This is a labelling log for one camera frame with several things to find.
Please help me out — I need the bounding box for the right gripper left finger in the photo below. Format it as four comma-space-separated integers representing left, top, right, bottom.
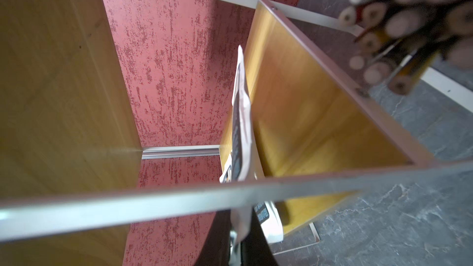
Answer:
194, 210, 232, 266

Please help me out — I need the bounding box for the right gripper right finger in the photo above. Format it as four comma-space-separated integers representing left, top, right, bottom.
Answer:
241, 211, 277, 266

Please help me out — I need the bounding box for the grey-blue coffee bag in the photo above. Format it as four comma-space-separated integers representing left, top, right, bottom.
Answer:
219, 46, 284, 244

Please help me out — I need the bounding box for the yellow pen cup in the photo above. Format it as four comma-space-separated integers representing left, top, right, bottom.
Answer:
338, 0, 473, 96

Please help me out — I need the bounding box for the left corner aluminium post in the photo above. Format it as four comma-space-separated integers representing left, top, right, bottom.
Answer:
142, 145, 220, 160

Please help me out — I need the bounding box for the wooden two-tier shelf white frame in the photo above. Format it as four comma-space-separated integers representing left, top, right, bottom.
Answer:
0, 0, 473, 266

